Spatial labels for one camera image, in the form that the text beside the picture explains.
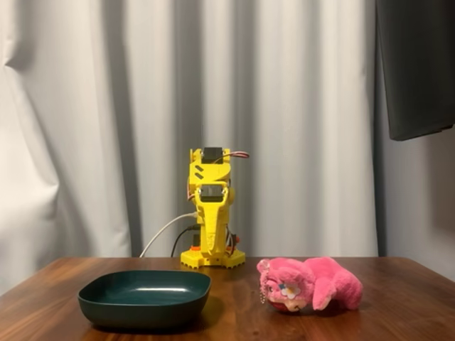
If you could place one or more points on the yellow gripper black servo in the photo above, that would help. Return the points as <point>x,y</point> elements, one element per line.
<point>212,210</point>

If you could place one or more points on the pink plush bear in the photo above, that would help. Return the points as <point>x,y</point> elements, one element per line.
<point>320,280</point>

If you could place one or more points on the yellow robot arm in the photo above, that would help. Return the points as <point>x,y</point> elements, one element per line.
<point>211,172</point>

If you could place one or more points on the orange black table clamp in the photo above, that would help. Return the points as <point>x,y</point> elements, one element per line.
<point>195,247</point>

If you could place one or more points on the white grey curtain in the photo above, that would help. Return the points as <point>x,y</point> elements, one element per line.
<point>106,106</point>

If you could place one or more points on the black hanging cloth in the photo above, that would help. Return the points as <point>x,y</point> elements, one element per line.
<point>416,71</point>

